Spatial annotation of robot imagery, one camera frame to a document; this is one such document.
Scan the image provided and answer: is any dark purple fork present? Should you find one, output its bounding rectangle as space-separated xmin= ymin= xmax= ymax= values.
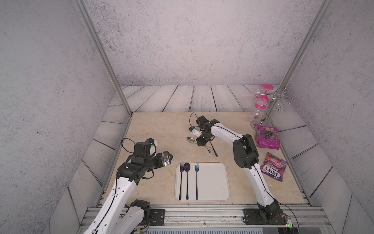
xmin=179 ymin=163 xmax=185 ymax=200

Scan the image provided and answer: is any silver spoon pink handle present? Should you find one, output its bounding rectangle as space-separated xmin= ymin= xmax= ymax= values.
xmin=187 ymin=136 xmax=197 ymax=144

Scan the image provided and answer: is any dark purple spoon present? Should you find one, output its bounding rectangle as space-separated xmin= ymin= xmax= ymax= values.
xmin=184 ymin=162 xmax=191 ymax=200

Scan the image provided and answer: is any blue fork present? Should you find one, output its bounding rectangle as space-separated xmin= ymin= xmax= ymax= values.
xmin=194 ymin=162 xmax=199 ymax=200

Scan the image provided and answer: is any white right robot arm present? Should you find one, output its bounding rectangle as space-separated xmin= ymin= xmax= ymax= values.
xmin=189 ymin=116 xmax=283 ymax=224

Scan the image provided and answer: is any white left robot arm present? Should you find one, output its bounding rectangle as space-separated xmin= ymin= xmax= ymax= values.
xmin=85 ymin=151 xmax=173 ymax=234

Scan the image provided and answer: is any white rectangular tray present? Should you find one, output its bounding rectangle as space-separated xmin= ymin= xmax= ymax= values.
xmin=175 ymin=162 xmax=230 ymax=202

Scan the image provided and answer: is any clear wine glass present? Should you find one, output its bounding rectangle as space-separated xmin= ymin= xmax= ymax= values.
xmin=250 ymin=108 xmax=266 ymax=131

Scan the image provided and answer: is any pink wine glass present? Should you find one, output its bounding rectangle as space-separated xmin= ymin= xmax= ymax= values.
xmin=254 ymin=84 xmax=274 ymax=110

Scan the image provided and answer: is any magenta candy box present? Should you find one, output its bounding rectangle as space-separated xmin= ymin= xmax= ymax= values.
xmin=256 ymin=126 xmax=281 ymax=150

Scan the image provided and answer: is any purple Fox's candy bag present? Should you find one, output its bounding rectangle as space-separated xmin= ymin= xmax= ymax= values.
xmin=260 ymin=153 xmax=288 ymax=182

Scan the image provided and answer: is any metal glass rack stand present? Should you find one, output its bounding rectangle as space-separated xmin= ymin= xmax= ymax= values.
xmin=266 ymin=86 xmax=294 ymax=112

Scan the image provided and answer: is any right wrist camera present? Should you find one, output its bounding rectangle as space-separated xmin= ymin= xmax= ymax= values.
xmin=189 ymin=116 xmax=209 ymax=137

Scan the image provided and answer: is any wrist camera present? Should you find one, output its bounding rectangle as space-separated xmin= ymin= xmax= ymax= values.
xmin=189 ymin=116 xmax=209 ymax=137
xmin=133 ymin=138 xmax=157 ymax=159

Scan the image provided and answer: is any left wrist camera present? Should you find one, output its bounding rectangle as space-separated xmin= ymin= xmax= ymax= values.
xmin=133 ymin=138 xmax=157 ymax=159

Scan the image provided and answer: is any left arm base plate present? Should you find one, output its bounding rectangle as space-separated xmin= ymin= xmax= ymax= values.
xmin=139 ymin=209 xmax=165 ymax=226

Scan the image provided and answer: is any aluminium left corner post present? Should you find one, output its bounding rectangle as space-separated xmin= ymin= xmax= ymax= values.
xmin=74 ymin=0 xmax=133 ymax=117

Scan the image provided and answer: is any aluminium corner post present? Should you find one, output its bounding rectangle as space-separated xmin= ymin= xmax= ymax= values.
xmin=266 ymin=0 xmax=333 ymax=117
xmin=74 ymin=0 xmax=133 ymax=117

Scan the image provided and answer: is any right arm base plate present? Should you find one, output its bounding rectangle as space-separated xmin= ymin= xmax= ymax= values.
xmin=243 ymin=209 xmax=288 ymax=225

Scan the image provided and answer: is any aluminium front rail frame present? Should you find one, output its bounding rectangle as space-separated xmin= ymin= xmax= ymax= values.
xmin=140 ymin=204 xmax=335 ymax=234

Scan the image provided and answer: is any aluminium right corner post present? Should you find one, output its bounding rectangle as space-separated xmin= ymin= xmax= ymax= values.
xmin=266 ymin=0 xmax=333 ymax=117

